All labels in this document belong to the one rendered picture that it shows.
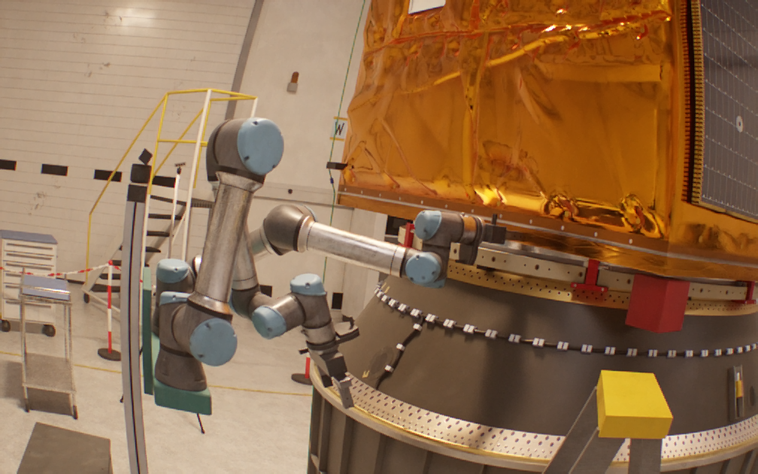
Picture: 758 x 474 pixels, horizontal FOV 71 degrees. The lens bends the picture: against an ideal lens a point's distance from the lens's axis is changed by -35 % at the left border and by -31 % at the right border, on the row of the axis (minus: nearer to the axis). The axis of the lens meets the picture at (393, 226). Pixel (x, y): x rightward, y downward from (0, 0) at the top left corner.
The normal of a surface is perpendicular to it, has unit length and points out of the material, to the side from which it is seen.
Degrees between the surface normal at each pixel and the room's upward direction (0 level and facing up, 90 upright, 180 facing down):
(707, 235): 96
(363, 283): 90
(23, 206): 90
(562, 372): 62
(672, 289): 90
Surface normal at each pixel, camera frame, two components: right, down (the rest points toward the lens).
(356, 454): -0.83, -0.09
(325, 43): 0.49, 0.11
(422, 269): -0.21, 0.02
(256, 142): 0.72, 0.00
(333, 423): -0.92, -0.11
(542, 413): -0.29, -0.47
